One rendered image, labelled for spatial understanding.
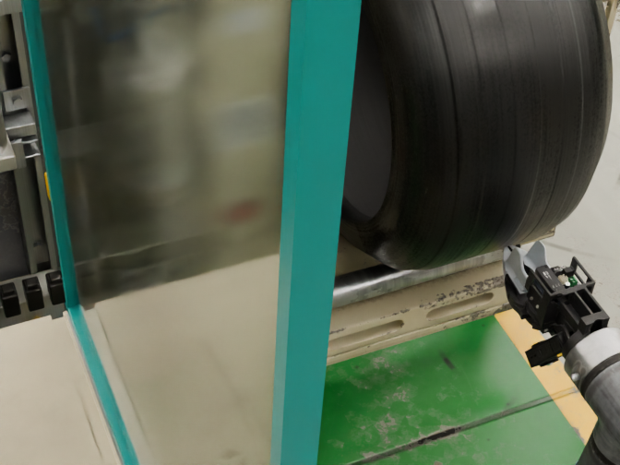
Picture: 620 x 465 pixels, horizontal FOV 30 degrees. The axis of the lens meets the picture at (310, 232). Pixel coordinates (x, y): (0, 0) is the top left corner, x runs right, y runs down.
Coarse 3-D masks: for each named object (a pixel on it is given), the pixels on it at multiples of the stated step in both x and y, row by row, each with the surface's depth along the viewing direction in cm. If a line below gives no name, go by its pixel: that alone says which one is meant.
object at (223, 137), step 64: (64, 0) 78; (128, 0) 59; (192, 0) 48; (256, 0) 40; (320, 0) 34; (64, 64) 85; (128, 64) 63; (192, 64) 51; (256, 64) 42; (320, 64) 36; (64, 128) 93; (128, 128) 68; (192, 128) 53; (256, 128) 44; (320, 128) 38; (64, 192) 103; (128, 192) 73; (192, 192) 57; (256, 192) 46; (320, 192) 40; (64, 256) 113; (128, 256) 79; (192, 256) 60; (256, 256) 49; (320, 256) 42; (128, 320) 86; (192, 320) 64; (256, 320) 51; (320, 320) 45; (128, 384) 95; (192, 384) 69; (256, 384) 54; (320, 384) 48; (128, 448) 106; (192, 448) 75; (256, 448) 57
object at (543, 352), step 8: (560, 336) 153; (536, 344) 162; (544, 344) 157; (552, 344) 155; (560, 344) 153; (528, 352) 162; (536, 352) 160; (544, 352) 158; (552, 352) 156; (560, 352) 154; (528, 360) 163; (536, 360) 160; (544, 360) 158; (552, 360) 161
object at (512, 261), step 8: (504, 248) 165; (504, 256) 163; (512, 256) 160; (520, 256) 158; (504, 264) 162; (512, 264) 161; (520, 264) 158; (504, 272) 162; (512, 272) 161; (520, 272) 159; (512, 280) 160; (520, 280) 159; (520, 288) 159
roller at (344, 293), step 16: (480, 256) 179; (496, 256) 180; (352, 272) 174; (368, 272) 174; (384, 272) 174; (400, 272) 174; (416, 272) 175; (432, 272) 176; (448, 272) 178; (336, 288) 171; (352, 288) 172; (368, 288) 173; (384, 288) 174; (400, 288) 176; (336, 304) 172
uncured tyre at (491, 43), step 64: (384, 0) 141; (448, 0) 138; (512, 0) 141; (576, 0) 143; (384, 64) 144; (448, 64) 139; (512, 64) 141; (576, 64) 144; (384, 128) 194; (448, 128) 141; (512, 128) 143; (576, 128) 147; (384, 192) 188; (448, 192) 146; (512, 192) 149; (576, 192) 155; (384, 256) 164; (448, 256) 157
